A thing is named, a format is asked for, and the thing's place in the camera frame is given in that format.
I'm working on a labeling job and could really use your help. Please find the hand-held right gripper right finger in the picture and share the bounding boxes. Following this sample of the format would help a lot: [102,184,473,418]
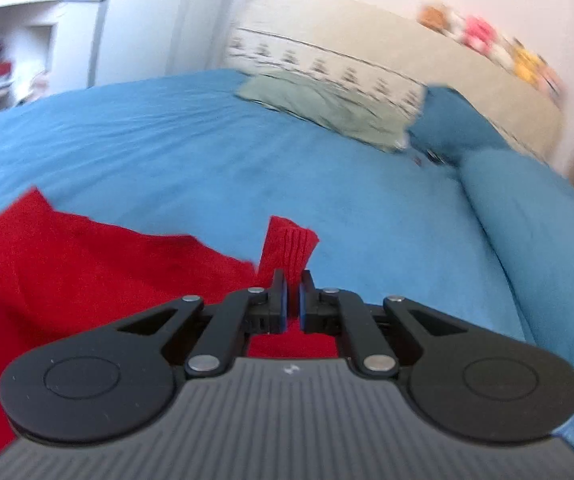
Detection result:
[299,270,468,378]

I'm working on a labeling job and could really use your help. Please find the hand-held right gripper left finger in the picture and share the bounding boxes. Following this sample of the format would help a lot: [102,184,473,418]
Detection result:
[116,269,288,377]

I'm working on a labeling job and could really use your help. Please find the red knit sweater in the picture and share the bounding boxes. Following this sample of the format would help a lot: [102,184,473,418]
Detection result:
[0,186,319,466]

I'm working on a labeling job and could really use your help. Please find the blue bed sheet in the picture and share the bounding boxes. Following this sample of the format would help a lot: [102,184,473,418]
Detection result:
[0,69,574,466]

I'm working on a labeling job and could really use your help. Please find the green folded cloth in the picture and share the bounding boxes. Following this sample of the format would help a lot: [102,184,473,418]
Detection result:
[234,70,410,153]

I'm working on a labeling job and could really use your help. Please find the dark blue pillow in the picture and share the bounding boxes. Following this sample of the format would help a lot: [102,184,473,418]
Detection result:
[407,85,510,168]

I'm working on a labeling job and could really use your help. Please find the light blue pillow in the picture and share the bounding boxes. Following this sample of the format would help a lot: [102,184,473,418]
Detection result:
[460,147,574,361]

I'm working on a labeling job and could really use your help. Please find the beige patterned headboard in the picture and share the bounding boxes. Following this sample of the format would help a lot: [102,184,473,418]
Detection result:
[224,0,565,166]

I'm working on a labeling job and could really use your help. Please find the white wardrobe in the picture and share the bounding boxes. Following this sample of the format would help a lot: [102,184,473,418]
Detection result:
[87,0,230,90]

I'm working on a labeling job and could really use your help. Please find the row of plush toys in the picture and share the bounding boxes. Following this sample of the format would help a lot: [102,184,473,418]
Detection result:
[417,2,565,103]

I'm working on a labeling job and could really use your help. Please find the white shelf unit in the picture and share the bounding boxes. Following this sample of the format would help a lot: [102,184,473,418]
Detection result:
[0,0,112,123]

